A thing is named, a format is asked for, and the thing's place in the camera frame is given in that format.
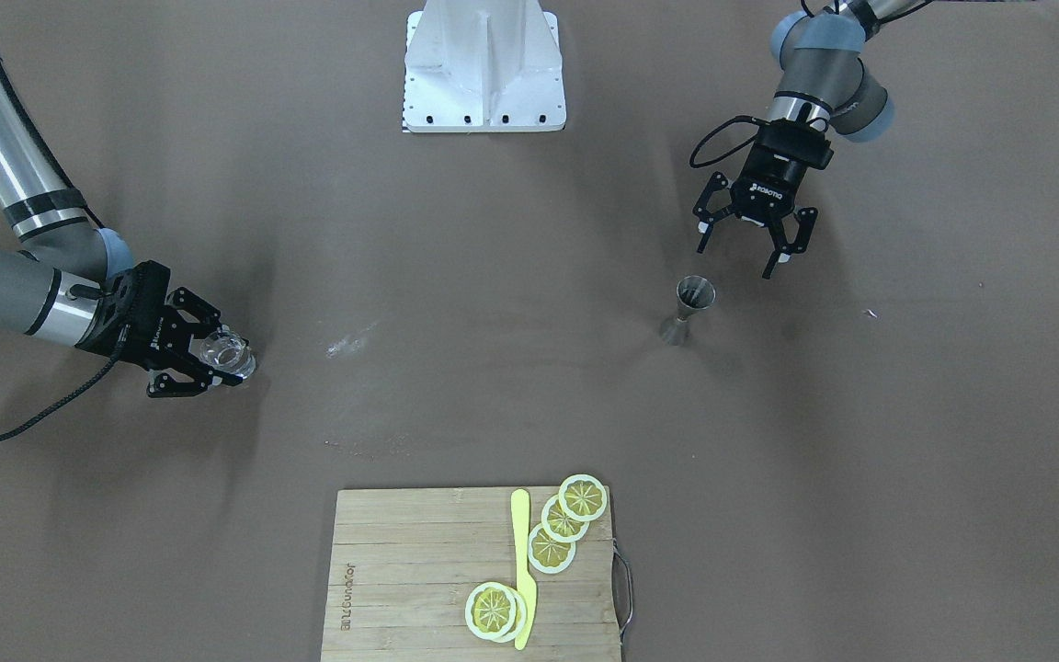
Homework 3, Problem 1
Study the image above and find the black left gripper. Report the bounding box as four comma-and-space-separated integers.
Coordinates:
693, 121, 834, 280

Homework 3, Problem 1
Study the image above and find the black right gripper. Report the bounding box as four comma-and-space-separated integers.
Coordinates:
76, 261, 246, 398

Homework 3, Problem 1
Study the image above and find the clear glass shaker cup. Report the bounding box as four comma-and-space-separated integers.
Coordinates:
199, 332, 257, 381

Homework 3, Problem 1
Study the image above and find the steel jigger measuring cup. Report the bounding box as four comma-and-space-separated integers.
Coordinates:
659, 275, 717, 345

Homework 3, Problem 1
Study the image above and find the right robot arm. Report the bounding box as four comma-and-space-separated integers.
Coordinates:
0, 55, 256, 397

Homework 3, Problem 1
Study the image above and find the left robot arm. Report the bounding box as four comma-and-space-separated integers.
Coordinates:
689, 1, 926, 280

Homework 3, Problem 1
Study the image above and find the bamboo cutting board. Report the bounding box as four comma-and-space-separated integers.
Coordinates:
320, 486, 630, 661

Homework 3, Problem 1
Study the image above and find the yellow plastic knife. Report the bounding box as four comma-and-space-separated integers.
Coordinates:
511, 487, 538, 651

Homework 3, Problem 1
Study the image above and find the lemon slice under top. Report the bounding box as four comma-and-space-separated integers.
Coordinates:
495, 589, 527, 644

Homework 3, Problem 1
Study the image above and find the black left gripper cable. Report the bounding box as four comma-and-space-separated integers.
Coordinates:
689, 115, 774, 171

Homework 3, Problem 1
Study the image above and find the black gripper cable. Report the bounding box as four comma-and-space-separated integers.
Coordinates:
0, 348, 126, 445
689, 115, 774, 171

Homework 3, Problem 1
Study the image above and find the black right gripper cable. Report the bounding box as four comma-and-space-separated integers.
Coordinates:
0, 348, 126, 445

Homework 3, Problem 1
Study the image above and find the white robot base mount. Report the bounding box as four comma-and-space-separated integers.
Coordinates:
401, 1, 567, 135

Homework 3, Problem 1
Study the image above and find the lemon slice near handle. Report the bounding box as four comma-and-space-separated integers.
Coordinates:
465, 582, 514, 642

